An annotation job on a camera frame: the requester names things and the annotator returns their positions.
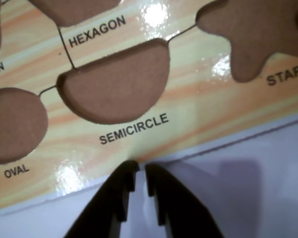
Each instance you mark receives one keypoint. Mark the wooden shapes puzzle board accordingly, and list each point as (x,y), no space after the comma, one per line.
(196,99)

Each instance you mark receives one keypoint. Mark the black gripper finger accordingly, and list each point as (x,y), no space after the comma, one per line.
(178,208)
(109,198)

